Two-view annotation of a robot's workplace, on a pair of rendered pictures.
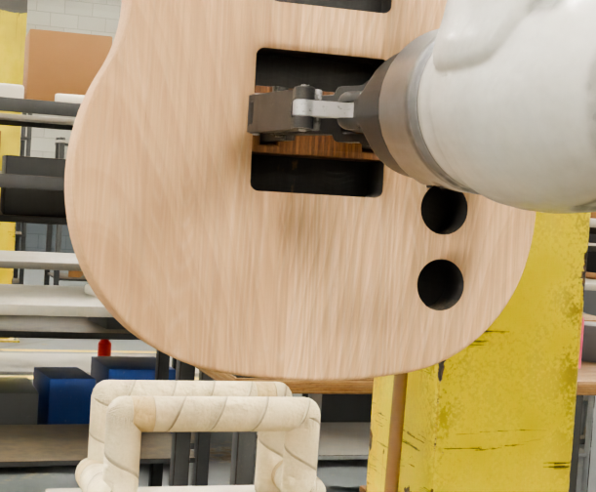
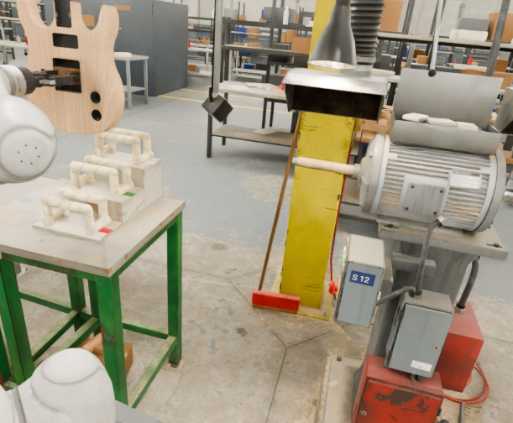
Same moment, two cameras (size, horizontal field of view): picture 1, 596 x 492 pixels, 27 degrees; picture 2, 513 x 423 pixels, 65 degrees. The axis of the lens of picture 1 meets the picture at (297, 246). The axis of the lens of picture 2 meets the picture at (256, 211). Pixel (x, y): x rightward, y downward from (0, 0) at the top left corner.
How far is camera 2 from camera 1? 1.29 m
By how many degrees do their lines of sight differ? 38
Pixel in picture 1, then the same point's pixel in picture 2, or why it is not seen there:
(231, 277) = (54, 108)
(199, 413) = (110, 137)
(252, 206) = (56, 93)
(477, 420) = (311, 154)
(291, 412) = (129, 140)
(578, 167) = not seen: outside the picture
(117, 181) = not seen: hidden behind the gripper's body
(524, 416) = (327, 155)
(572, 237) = not seen: hidden behind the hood
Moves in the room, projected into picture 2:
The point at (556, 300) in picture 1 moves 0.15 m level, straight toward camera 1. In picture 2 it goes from (342, 119) to (324, 122)
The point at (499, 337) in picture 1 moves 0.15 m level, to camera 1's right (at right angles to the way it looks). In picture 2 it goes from (320, 129) to (346, 135)
